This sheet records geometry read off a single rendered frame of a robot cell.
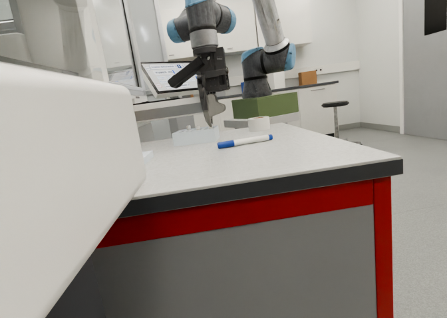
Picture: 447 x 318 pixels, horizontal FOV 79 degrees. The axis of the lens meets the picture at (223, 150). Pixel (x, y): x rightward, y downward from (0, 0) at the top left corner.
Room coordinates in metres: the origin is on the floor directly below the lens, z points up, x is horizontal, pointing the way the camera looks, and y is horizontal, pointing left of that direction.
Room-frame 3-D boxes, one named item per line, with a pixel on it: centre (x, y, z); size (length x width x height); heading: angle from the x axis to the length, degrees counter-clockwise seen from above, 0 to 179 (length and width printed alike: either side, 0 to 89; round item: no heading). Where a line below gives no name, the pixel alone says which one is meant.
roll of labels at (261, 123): (0.89, -0.13, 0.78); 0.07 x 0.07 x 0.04
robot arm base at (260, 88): (1.41, -0.21, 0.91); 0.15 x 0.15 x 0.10
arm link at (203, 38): (0.79, 0.01, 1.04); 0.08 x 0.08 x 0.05
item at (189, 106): (1.08, 0.25, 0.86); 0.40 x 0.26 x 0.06; 93
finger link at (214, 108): (0.77, 0.01, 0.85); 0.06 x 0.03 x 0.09; 82
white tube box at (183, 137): (0.81, 0.07, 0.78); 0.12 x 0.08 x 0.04; 82
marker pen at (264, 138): (0.66, -0.06, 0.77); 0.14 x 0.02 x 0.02; 99
